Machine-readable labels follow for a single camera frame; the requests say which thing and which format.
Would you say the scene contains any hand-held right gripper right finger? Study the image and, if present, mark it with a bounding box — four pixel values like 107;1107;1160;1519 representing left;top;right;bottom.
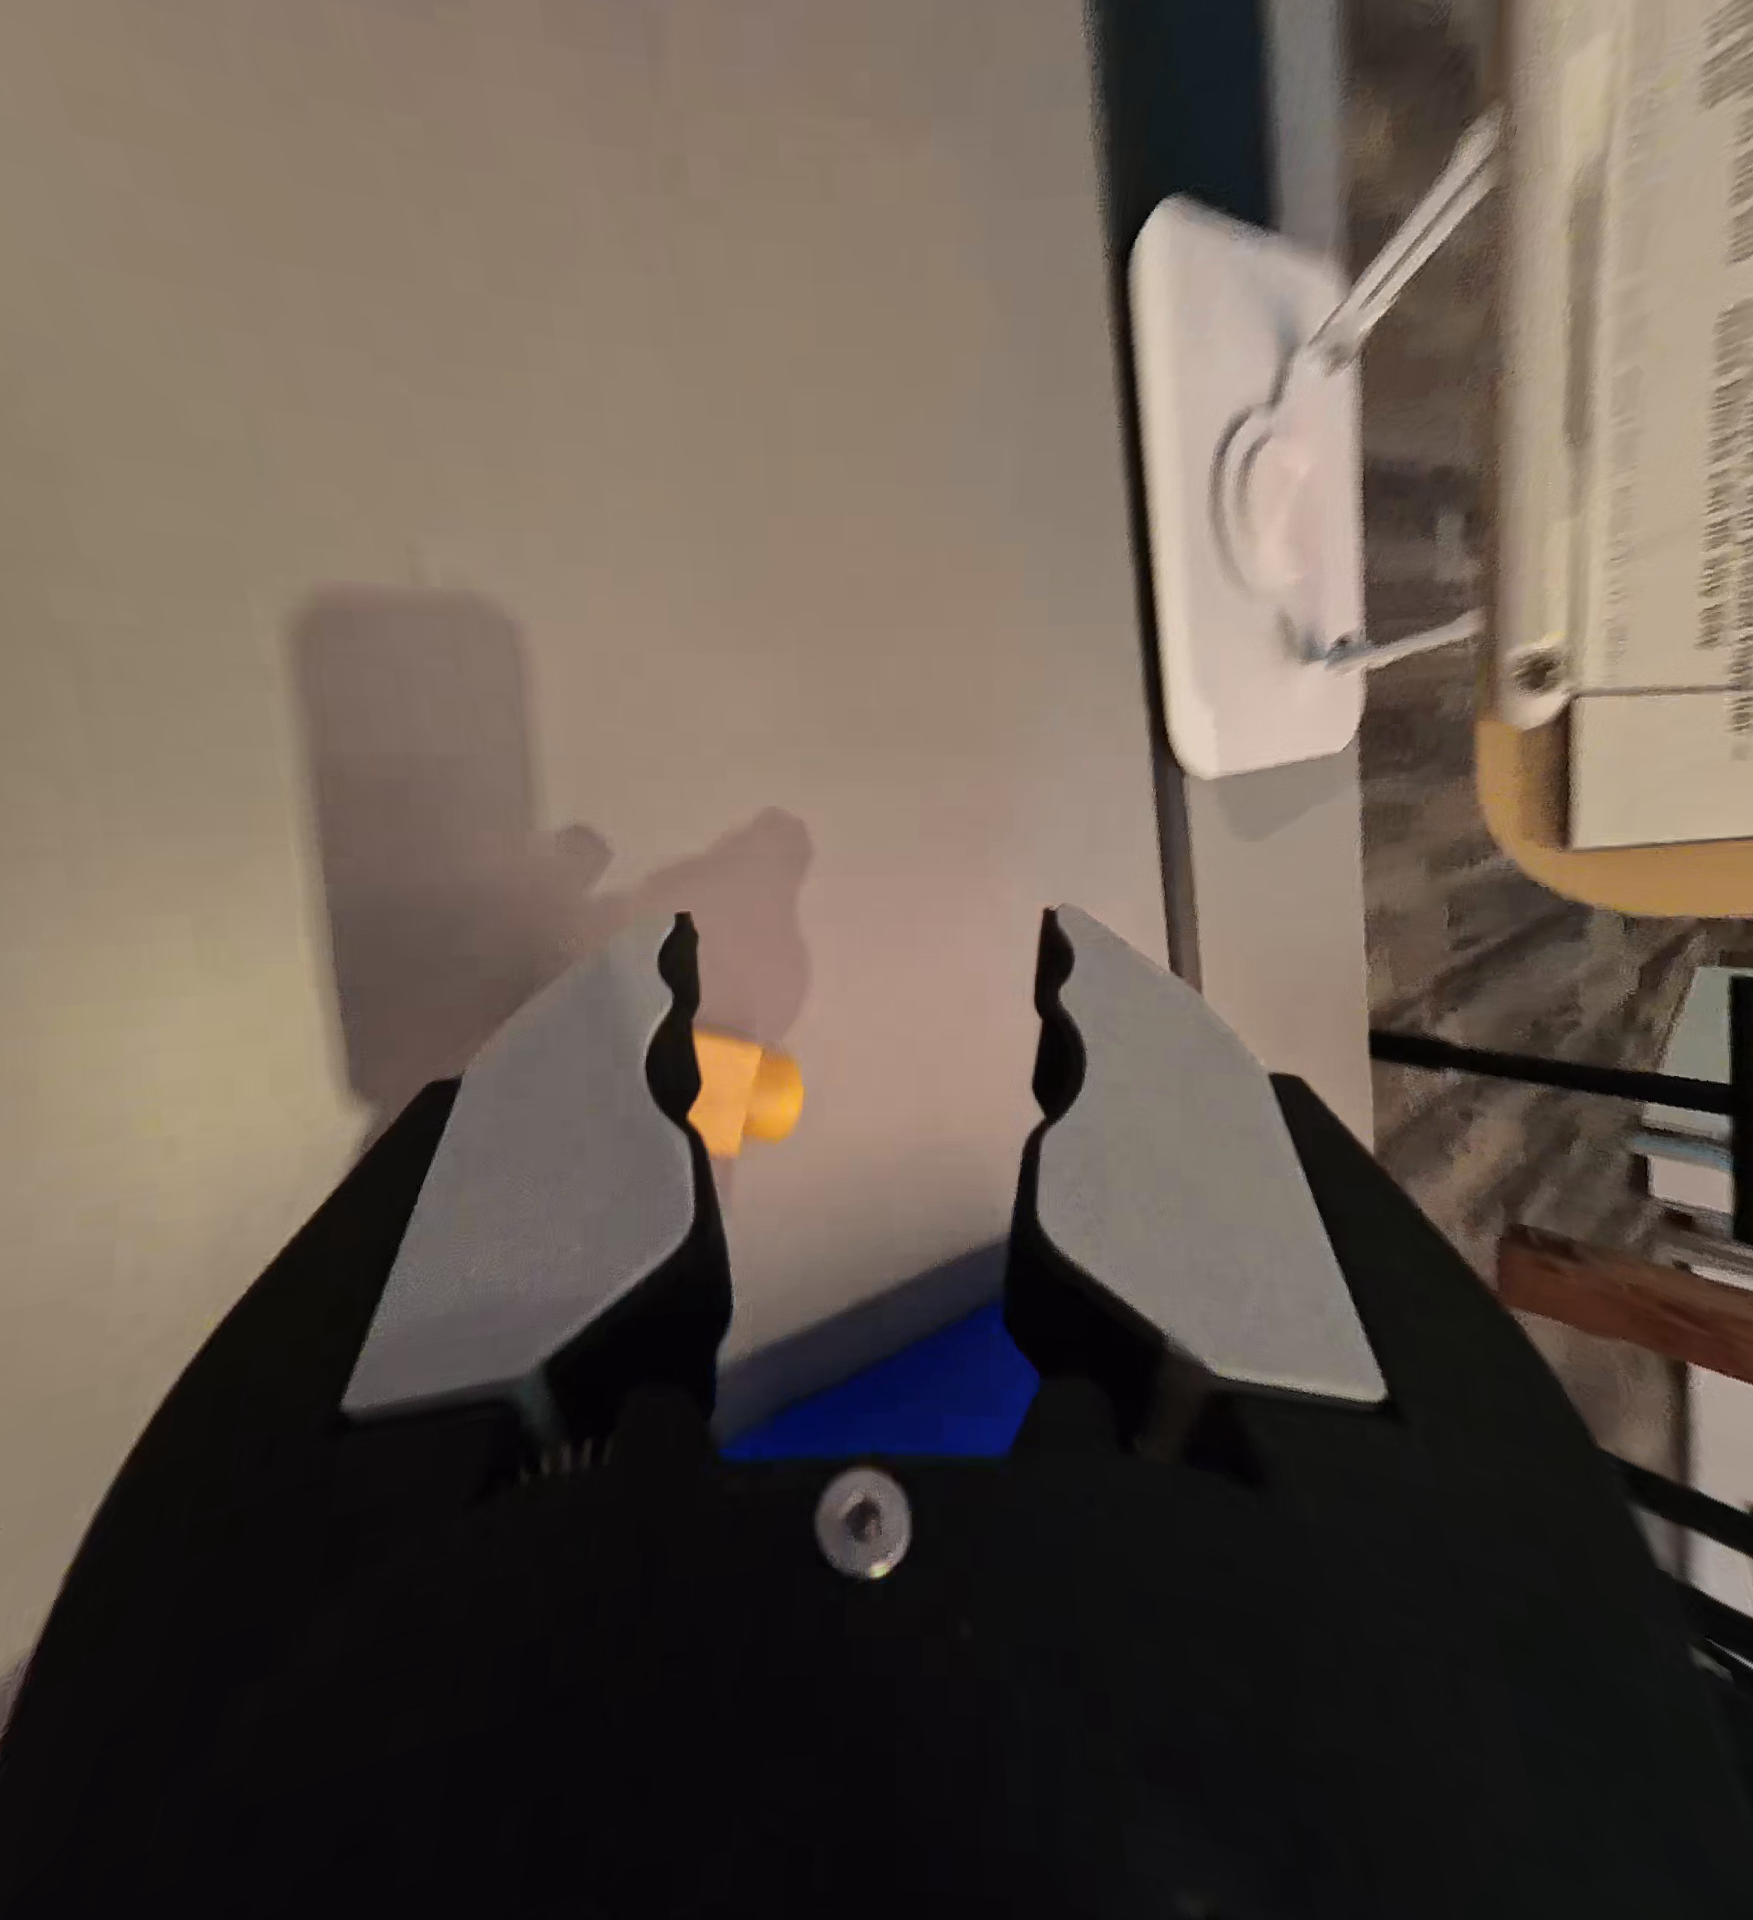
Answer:
1004;904;1388;1409

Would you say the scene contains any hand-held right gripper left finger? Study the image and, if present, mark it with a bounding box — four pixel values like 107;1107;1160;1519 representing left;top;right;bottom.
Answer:
340;912;736;1419

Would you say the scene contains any yellow one-stud block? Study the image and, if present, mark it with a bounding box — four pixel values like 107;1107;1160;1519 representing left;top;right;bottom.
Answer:
686;1033;806;1160

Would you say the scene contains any plain blue object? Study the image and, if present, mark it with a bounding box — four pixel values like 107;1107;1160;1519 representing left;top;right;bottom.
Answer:
717;1297;1044;1460

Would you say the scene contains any white stand base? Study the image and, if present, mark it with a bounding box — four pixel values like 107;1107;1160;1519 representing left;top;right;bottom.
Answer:
1128;195;1366;778

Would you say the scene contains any instruction sheet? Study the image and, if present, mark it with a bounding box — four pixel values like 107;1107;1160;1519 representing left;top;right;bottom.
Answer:
1506;0;1753;849

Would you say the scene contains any black mat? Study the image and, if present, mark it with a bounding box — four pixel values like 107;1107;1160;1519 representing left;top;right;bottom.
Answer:
1087;0;1275;271

